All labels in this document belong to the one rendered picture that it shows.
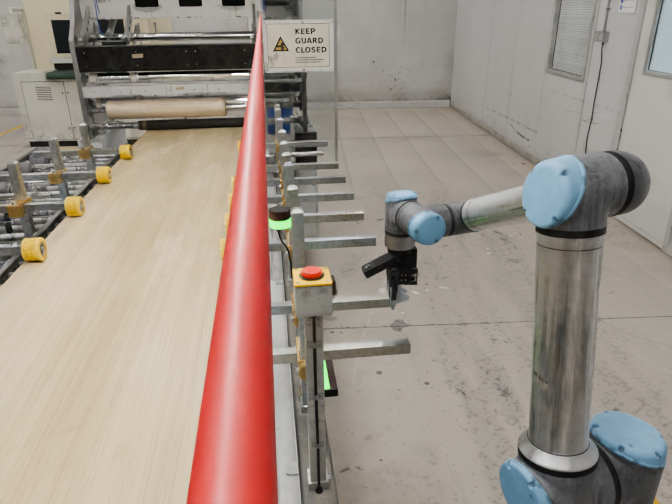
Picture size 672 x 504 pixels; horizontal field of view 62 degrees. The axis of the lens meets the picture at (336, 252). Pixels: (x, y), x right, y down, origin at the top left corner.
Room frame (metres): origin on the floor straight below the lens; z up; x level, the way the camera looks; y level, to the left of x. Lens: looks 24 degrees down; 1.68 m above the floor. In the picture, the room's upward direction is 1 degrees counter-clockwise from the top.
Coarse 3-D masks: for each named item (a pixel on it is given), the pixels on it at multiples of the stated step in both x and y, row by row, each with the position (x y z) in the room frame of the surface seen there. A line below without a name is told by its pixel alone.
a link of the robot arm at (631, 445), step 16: (608, 416) 0.95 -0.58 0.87; (624, 416) 0.95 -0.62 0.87; (592, 432) 0.90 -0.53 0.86; (608, 432) 0.89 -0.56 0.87; (624, 432) 0.90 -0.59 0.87; (640, 432) 0.90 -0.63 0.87; (656, 432) 0.90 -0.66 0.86; (608, 448) 0.86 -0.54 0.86; (624, 448) 0.85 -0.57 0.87; (640, 448) 0.85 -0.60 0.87; (656, 448) 0.85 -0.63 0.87; (608, 464) 0.83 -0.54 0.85; (624, 464) 0.84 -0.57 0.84; (640, 464) 0.83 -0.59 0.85; (656, 464) 0.83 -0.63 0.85; (624, 480) 0.82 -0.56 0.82; (640, 480) 0.83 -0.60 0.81; (656, 480) 0.84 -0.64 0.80; (624, 496) 0.81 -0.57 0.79; (640, 496) 0.82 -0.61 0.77
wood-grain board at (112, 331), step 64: (128, 192) 2.48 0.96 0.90; (192, 192) 2.47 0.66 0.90; (64, 256) 1.75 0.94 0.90; (128, 256) 1.75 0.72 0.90; (192, 256) 1.74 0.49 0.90; (0, 320) 1.33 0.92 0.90; (64, 320) 1.32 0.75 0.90; (128, 320) 1.32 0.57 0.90; (192, 320) 1.31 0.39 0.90; (0, 384) 1.04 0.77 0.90; (64, 384) 1.04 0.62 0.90; (128, 384) 1.03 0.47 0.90; (192, 384) 1.03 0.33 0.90; (0, 448) 0.84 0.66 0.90; (64, 448) 0.84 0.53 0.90; (128, 448) 0.83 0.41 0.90; (192, 448) 0.83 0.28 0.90
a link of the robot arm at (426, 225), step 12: (408, 204) 1.44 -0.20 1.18; (420, 204) 1.44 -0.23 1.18; (396, 216) 1.44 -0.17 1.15; (408, 216) 1.39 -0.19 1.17; (420, 216) 1.36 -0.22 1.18; (432, 216) 1.36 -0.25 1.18; (444, 216) 1.39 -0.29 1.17; (408, 228) 1.37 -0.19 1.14; (420, 228) 1.35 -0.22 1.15; (432, 228) 1.36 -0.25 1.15; (444, 228) 1.36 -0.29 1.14; (420, 240) 1.35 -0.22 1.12; (432, 240) 1.36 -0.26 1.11
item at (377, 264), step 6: (378, 258) 1.53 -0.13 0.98; (384, 258) 1.51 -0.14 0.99; (390, 258) 1.50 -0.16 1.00; (396, 258) 1.49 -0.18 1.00; (366, 264) 1.52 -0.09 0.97; (372, 264) 1.51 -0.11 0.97; (378, 264) 1.49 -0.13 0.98; (384, 264) 1.49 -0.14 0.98; (390, 264) 1.49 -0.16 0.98; (366, 270) 1.49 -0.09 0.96; (372, 270) 1.49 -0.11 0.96; (378, 270) 1.49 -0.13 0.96; (366, 276) 1.49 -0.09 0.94
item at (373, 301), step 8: (360, 296) 1.51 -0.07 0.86; (368, 296) 1.51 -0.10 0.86; (376, 296) 1.51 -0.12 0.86; (384, 296) 1.51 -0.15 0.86; (272, 304) 1.47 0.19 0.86; (280, 304) 1.47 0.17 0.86; (288, 304) 1.47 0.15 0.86; (336, 304) 1.48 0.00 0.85; (344, 304) 1.48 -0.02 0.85; (352, 304) 1.48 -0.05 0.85; (360, 304) 1.49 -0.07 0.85; (368, 304) 1.49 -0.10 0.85; (376, 304) 1.49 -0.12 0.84; (384, 304) 1.50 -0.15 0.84; (272, 312) 1.46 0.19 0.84; (280, 312) 1.46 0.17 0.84; (288, 312) 1.46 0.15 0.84
